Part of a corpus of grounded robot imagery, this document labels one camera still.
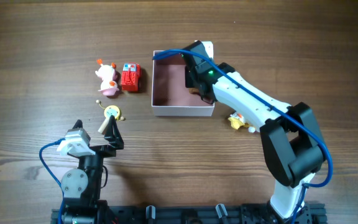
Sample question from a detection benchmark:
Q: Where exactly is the white box pink inside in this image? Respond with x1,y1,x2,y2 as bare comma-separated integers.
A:
152,54,214,117

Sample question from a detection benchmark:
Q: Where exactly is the black mounting rail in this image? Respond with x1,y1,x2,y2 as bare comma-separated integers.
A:
50,202,328,224

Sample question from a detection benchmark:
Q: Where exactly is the pink white cow toy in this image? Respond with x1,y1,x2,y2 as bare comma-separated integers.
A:
95,58,119,96

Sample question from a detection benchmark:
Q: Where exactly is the yellow wooden rattle drum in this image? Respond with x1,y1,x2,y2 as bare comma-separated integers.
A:
96,100,126,134

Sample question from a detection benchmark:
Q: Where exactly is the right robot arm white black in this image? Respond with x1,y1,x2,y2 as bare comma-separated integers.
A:
180,41,333,223

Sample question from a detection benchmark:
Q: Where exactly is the white plush duck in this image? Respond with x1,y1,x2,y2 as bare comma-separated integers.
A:
228,112,256,133

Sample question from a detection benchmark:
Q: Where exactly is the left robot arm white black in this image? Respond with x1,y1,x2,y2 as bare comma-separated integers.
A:
57,116,124,224

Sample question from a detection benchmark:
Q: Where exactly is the brown plush bear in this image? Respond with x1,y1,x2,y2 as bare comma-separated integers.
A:
188,88,200,94

